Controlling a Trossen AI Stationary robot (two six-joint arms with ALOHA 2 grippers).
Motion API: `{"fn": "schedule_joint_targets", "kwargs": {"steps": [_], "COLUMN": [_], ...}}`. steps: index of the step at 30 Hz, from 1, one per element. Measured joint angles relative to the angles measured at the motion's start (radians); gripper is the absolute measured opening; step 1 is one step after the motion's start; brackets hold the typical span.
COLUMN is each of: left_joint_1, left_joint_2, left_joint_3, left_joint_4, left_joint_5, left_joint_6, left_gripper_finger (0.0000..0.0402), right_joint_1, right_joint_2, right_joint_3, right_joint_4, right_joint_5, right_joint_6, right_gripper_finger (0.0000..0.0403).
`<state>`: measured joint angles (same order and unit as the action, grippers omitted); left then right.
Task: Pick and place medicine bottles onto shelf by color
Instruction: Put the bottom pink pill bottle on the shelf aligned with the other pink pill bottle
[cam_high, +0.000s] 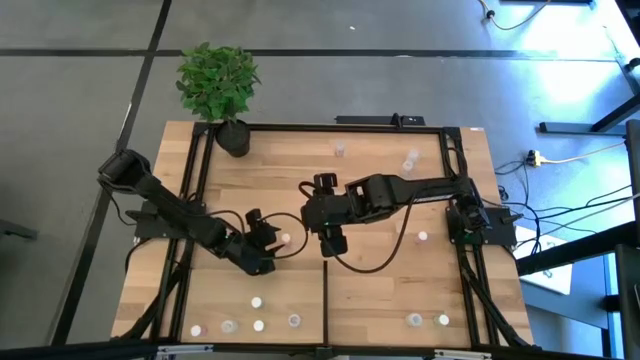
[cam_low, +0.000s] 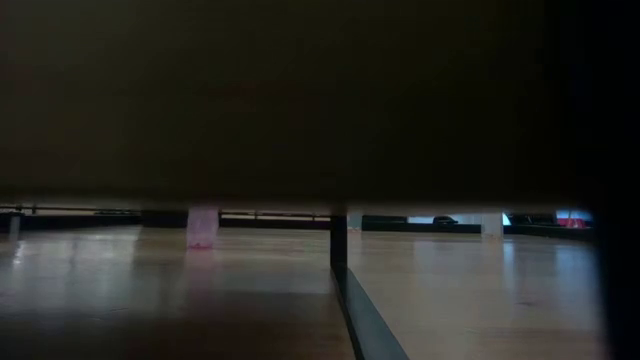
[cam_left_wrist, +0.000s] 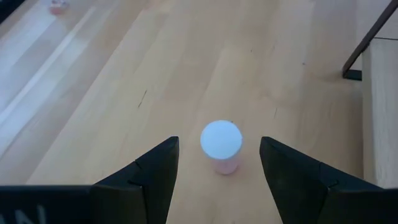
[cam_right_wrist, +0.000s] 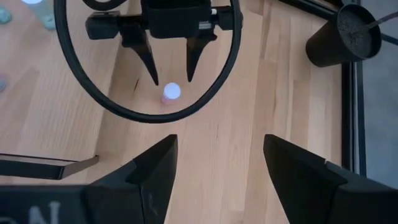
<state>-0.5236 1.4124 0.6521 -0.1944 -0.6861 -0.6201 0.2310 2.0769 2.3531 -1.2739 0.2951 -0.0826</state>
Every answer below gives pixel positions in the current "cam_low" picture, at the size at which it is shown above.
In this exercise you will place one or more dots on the white-capped pink medicine bottle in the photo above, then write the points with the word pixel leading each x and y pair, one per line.
pixel 202 227

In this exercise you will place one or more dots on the small clear medicine bottle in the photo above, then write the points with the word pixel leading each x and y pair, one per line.
pixel 355 221

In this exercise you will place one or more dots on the light wooden shelf board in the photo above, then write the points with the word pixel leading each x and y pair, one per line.
pixel 300 100

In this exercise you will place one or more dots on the black divider bar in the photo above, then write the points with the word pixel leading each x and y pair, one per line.
pixel 339 235

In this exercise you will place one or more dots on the black background object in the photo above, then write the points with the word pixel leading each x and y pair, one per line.
pixel 445 220

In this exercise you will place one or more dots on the red background object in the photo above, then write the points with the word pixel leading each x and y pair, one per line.
pixel 570 223

